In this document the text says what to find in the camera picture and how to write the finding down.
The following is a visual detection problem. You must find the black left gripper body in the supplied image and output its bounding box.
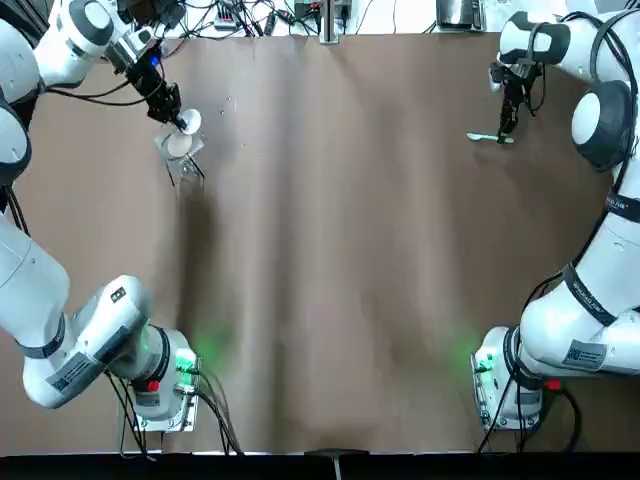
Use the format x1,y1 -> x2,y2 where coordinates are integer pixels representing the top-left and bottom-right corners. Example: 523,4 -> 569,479
122,47 -> 177,105

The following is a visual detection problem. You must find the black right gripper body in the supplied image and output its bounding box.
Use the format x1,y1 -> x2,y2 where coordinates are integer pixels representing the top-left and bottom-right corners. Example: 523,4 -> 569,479
498,58 -> 545,102

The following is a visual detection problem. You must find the white crucible lid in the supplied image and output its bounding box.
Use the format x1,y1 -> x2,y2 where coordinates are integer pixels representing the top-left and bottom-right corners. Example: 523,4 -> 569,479
176,108 -> 203,135

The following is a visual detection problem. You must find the small pale green spoon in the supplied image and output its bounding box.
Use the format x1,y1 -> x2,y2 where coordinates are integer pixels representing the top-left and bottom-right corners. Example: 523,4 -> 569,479
465,131 -> 517,147

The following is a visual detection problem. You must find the large black power adapter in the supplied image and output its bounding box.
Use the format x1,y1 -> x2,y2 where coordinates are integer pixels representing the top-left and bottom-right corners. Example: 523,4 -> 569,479
117,0 -> 189,29

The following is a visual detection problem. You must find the aluminium frame post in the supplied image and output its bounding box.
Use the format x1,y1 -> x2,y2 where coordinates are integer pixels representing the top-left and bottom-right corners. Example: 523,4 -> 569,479
319,0 -> 352,45

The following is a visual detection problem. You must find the black camera bracket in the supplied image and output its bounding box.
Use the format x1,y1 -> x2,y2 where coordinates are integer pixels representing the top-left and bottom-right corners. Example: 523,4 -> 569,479
303,448 -> 372,480

